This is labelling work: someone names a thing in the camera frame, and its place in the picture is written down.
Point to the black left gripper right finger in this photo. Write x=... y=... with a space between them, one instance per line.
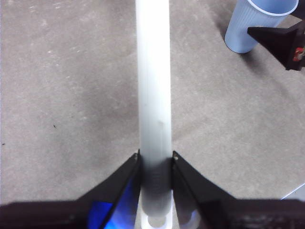
x=226 y=212

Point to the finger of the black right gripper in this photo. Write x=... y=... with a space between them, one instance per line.
x=274 y=40

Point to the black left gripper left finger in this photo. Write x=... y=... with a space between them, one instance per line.
x=71 y=214

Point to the blue ribbed plastic cup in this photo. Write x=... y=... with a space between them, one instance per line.
x=245 y=26

